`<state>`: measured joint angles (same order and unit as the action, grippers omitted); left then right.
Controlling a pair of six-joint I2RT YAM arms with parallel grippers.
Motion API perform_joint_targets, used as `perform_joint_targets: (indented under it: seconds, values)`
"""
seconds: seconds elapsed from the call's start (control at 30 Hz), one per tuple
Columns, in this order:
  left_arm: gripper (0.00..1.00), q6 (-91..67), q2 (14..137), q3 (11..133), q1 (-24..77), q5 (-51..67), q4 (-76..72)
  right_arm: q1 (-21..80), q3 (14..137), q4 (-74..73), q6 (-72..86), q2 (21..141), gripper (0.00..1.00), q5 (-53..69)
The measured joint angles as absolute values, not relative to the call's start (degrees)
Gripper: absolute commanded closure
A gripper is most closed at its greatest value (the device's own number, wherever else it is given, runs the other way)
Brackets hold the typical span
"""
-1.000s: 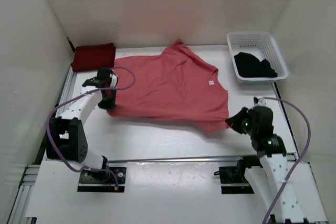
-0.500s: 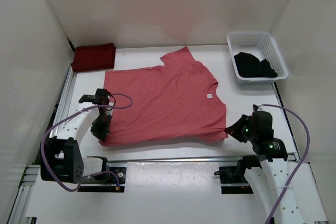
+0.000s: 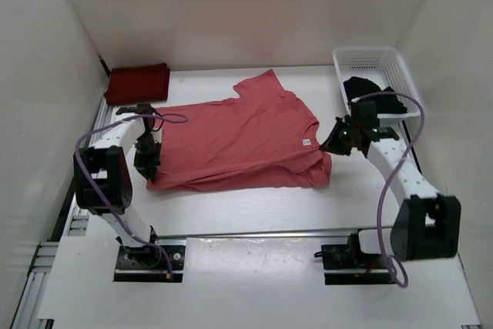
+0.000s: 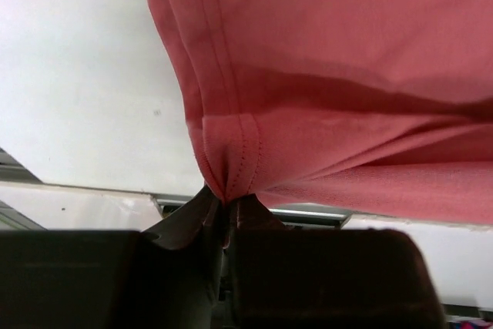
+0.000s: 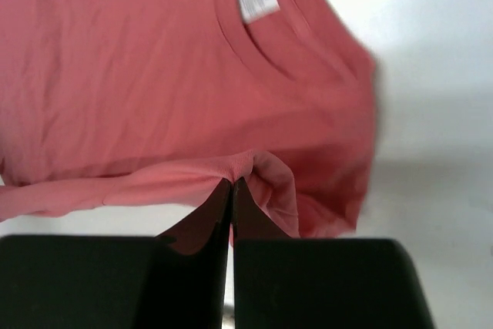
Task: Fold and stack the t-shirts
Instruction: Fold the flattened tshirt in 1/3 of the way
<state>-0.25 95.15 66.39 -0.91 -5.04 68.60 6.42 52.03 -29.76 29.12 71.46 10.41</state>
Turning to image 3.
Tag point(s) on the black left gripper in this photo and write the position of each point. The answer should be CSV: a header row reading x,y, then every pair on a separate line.
x,y
147,168

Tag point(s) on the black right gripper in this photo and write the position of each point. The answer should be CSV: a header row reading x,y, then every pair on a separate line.
x,y
331,144

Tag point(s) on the dark red t-shirt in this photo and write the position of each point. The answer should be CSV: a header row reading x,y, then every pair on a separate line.
x,y
132,85

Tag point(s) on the pink t-shirt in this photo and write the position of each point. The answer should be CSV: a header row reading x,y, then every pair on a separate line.
x,y
265,137

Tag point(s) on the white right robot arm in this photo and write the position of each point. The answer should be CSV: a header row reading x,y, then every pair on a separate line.
x,y
428,222

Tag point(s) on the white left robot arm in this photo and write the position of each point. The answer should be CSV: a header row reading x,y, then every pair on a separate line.
x,y
103,185

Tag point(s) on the white plastic basket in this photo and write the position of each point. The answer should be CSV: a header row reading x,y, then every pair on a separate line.
x,y
365,69

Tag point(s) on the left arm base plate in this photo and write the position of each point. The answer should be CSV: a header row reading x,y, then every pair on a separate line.
x,y
149,265

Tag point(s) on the aluminium table edge rail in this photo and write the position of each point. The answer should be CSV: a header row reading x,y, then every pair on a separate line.
x,y
269,233

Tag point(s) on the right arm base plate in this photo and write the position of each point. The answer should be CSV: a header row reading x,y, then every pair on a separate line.
x,y
349,266

